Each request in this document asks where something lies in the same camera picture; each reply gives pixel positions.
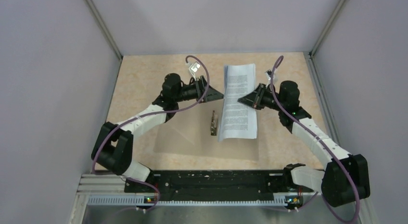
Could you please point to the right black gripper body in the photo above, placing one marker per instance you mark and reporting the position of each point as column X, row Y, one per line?
column 267, row 98

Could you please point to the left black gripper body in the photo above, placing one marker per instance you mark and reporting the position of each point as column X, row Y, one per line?
column 195, row 90

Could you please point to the white printed paper stack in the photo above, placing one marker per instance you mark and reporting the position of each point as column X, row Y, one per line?
column 238, row 120

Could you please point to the brown paper folder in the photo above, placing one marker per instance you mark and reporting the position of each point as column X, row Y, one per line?
column 188, row 133

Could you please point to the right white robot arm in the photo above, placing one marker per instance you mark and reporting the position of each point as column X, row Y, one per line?
column 344, row 178

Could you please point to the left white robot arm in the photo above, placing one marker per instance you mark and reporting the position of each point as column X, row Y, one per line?
column 114, row 145

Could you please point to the metal folder clip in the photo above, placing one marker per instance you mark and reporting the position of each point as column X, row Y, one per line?
column 214, row 123

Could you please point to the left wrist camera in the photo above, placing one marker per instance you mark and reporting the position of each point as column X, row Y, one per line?
column 193, row 68

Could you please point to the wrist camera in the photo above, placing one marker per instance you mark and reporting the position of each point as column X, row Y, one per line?
column 271, row 76
column 193, row 68

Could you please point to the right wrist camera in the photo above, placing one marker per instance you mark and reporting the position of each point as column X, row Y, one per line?
column 271, row 76

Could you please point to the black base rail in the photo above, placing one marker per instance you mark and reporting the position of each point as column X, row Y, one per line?
column 216, row 185

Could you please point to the white slotted cable duct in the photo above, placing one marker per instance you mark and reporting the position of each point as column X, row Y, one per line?
column 138, row 200

